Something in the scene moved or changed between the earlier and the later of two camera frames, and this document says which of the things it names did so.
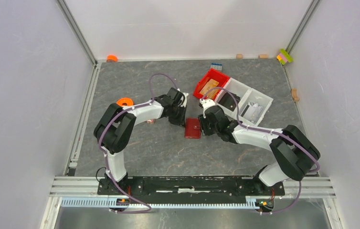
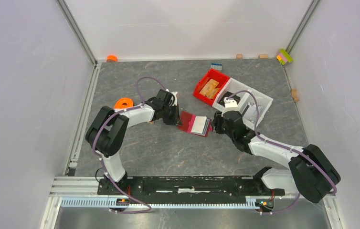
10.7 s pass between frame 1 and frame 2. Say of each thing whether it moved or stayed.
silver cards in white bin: stayed
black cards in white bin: stayed
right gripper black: moved
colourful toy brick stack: stayed
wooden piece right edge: stayed
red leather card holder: moved
